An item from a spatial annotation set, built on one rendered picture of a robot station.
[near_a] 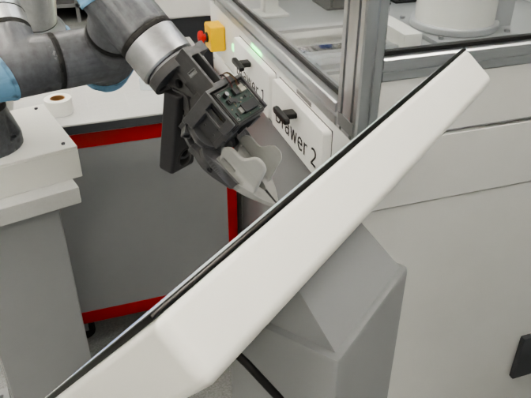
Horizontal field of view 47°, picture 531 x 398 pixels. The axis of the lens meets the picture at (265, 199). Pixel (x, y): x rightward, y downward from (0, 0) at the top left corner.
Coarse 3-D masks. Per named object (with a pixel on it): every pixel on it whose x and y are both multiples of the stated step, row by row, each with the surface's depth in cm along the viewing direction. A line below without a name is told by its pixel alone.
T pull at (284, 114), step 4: (276, 108) 124; (280, 108) 124; (276, 112) 124; (280, 112) 122; (284, 112) 123; (288, 112) 123; (292, 112) 123; (280, 116) 122; (284, 116) 121; (288, 116) 122; (292, 116) 122; (296, 116) 123; (284, 120) 120; (288, 120) 120; (284, 124) 120; (288, 124) 120
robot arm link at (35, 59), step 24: (0, 0) 77; (0, 24) 76; (24, 24) 78; (0, 48) 75; (24, 48) 76; (48, 48) 77; (0, 72) 74; (24, 72) 76; (48, 72) 77; (0, 96) 76; (24, 96) 79
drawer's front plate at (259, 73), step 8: (240, 40) 157; (240, 48) 155; (248, 48) 151; (240, 56) 156; (248, 56) 149; (256, 56) 146; (256, 64) 144; (264, 64) 142; (240, 72) 158; (248, 72) 151; (256, 72) 145; (264, 72) 139; (272, 72) 137; (256, 80) 146; (264, 80) 140; (272, 80) 137; (248, 88) 154; (264, 88) 141; (272, 88) 138; (264, 96) 142; (264, 112) 144
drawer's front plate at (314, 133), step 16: (272, 96) 136; (288, 96) 126; (272, 112) 138; (304, 112) 119; (304, 128) 120; (320, 128) 112; (288, 144) 131; (320, 144) 113; (304, 160) 123; (320, 160) 115
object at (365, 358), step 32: (384, 288) 60; (384, 320) 61; (256, 352) 58; (288, 352) 55; (320, 352) 53; (352, 352) 55; (384, 352) 65; (256, 384) 60; (288, 384) 57; (320, 384) 55; (352, 384) 58; (384, 384) 70
